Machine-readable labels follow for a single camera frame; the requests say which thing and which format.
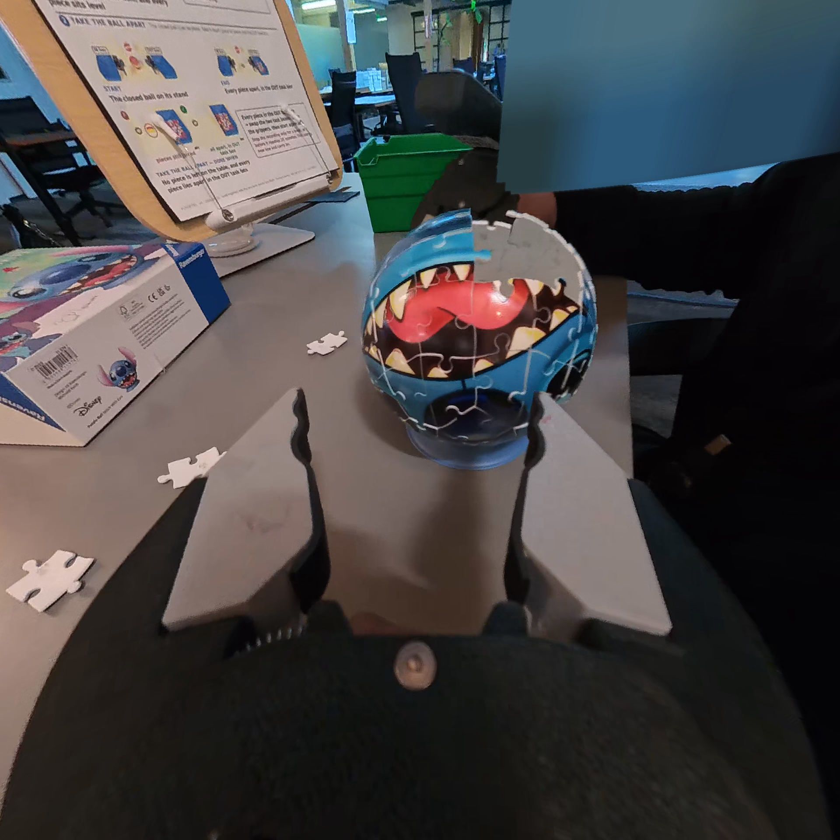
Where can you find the printed instruction sheet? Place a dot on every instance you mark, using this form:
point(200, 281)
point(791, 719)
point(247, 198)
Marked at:
point(197, 85)

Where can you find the white puzzle piece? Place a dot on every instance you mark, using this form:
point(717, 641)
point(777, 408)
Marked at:
point(49, 577)
point(326, 343)
point(191, 466)

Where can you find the printed cardboard puzzle box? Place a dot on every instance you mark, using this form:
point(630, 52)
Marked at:
point(98, 328)

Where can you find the blue puzzle ball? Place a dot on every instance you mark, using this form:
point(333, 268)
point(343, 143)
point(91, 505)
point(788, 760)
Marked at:
point(459, 315)

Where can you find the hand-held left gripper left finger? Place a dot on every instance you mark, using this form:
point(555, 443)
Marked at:
point(249, 525)

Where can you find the black office chair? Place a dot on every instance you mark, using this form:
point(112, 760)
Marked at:
point(39, 170)
point(403, 92)
point(341, 111)

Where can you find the instruction sheet on stand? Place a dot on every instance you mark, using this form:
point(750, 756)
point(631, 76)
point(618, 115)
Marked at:
point(115, 154)

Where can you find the green plastic bin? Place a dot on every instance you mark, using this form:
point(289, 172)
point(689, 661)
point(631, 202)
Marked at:
point(407, 177)

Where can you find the white document stand base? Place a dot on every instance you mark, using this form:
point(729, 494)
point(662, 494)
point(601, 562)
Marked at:
point(275, 243)

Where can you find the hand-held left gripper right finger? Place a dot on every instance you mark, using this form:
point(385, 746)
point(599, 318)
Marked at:
point(584, 538)

